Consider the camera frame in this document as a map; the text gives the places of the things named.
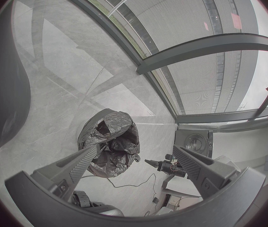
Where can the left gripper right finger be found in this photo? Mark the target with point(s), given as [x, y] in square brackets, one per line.
[200, 171]

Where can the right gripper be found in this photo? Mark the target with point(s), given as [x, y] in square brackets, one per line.
[164, 167]

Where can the dark grey round chair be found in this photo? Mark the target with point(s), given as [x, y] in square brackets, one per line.
[4, 91]

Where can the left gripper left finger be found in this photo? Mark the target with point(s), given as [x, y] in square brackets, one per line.
[77, 169]

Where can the silver washing machine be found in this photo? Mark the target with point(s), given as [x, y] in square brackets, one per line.
[195, 142]

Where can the black plastic bag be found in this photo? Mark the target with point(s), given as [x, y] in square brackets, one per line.
[119, 126]

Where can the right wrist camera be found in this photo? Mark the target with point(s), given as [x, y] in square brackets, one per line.
[169, 157]

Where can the window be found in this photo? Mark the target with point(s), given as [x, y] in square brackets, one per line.
[171, 20]

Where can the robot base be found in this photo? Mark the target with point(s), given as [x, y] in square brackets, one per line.
[105, 209]

